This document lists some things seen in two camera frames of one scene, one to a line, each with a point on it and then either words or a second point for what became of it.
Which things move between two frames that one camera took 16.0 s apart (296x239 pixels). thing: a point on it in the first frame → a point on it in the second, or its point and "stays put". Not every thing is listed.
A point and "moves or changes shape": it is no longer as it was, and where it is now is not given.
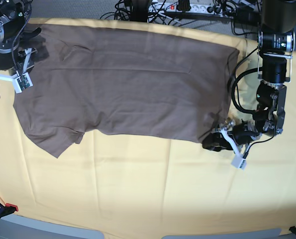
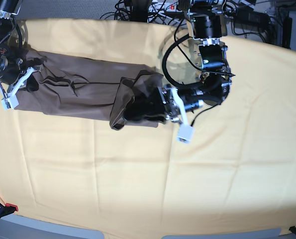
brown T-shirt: x=116 y=80 moves or changes shape
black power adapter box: x=246 y=15 stays put
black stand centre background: x=139 y=11 stays put
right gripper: x=216 y=141 → x=174 y=100
